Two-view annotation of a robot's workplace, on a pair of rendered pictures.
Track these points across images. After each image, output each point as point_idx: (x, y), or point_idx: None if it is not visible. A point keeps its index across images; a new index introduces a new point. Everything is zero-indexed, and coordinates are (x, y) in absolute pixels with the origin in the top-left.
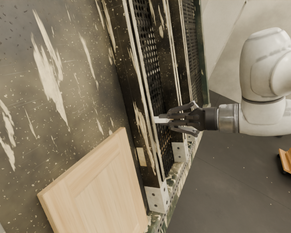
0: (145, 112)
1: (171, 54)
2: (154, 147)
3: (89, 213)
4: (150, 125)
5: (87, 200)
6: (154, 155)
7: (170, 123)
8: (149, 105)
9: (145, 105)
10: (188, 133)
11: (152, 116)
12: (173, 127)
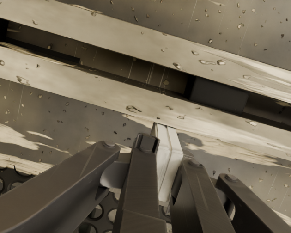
0: (274, 67)
1: None
2: (65, 27)
3: None
4: (188, 71)
5: None
6: (20, 4)
7: (151, 156)
8: (267, 127)
9: None
10: (14, 190)
11: (201, 121)
12: (114, 153)
